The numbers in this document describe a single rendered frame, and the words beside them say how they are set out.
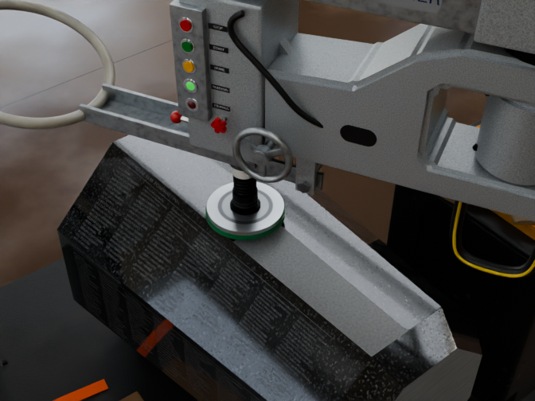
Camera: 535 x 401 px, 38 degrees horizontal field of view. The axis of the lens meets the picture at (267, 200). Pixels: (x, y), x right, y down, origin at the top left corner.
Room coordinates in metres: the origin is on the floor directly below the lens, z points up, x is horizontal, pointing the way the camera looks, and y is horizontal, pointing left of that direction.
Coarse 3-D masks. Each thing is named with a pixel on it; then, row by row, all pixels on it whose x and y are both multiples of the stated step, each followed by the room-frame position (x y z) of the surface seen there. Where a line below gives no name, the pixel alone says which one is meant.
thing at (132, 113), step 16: (112, 96) 1.81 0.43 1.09; (128, 96) 1.79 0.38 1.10; (144, 96) 1.77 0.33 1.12; (96, 112) 1.70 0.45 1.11; (112, 112) 1.76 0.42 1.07; (128, 112) 1.76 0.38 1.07; (144, 112) 1.76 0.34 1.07; (160, 112) 1.75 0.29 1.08; (112, 128) 1.68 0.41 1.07; (128, 128) 1.66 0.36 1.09; (144, 128) 1.64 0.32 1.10; (160, 128) 1.63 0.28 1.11; (176, 128) 1.69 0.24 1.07; (176, 144) 1.61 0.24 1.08; (224, 160) 1.55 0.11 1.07; (272, 160) 1.50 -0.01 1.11; (288, 176) 1.48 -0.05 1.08; (320, 176) 1.45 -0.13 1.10; (304, 192) 1.43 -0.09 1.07
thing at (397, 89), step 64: (256, 64) 1.44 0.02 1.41; (320, 64) 1.48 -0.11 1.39; (384, 64) 1.40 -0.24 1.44; (448, 64) 1.31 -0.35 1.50; (512, 64) 1.27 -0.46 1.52; (320, 128) 1.41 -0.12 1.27; (384, 128) 1.35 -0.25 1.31; (448, 128) 1.44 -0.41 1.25; (448, 192) 1.29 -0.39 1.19; (512, 192) 1.24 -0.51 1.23
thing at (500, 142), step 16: (496, 112) 1.30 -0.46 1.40; (512, 112) 1.27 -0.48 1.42; (528, 112) 1.25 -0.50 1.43; (480, 128) 1.35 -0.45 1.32; (496, 128) 1.29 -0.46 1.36; (512, 128) 1.26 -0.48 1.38; (528, 128) 1.25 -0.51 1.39; (480, 144) 1.32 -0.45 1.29; (496, 144) 1.28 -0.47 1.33; (512, 144) 1.26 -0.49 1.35; (528, 144) 1.24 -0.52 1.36; (480, 160) 1.31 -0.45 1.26; (496, 160) 1.27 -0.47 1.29; (512, 160) 1.25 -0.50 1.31; (528, 160) 1.24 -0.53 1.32; (496, 176) 1.27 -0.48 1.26; (512, 176) 1.25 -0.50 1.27; (528, 176) 1.24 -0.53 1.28
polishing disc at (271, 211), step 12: (216, 192) 1.65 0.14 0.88; (228, 192) 1.65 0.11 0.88; (264, 192) 1.65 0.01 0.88; (276, 192) 1.65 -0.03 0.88; (216, 204) 1.60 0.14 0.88; (228, 204) 1.60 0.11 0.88; (264, 204) 1.60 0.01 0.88; (276, 204) 1.60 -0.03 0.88; (216, 216) 1.55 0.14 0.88; (228, 216) 1.55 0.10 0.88; (240, 216) 1.55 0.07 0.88; (252, 216) 1.55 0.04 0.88; (264, 216) 1.55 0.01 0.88; (276, 216) 1.55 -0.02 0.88; (228, 228) 1.50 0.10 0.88; (240, 228) 1.50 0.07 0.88; (252, 228) 1.50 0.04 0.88; (264, 228) 1.51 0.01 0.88
